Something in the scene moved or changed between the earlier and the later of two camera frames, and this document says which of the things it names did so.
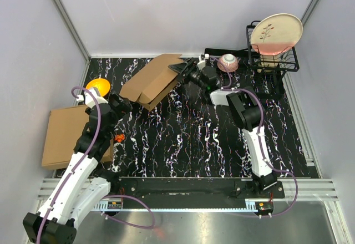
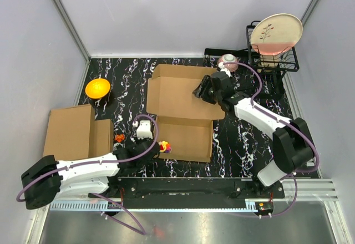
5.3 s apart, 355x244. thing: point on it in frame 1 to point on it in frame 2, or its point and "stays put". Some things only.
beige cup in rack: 268,64 stays put
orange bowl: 102,85 stays put
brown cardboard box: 153,82 to 184,120
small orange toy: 120,137 stays put
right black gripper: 180,67 to 206,82
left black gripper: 122,108 to 137,142
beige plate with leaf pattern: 276,34 stays put
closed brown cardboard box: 64,128 stays put
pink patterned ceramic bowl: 230,61 stays put
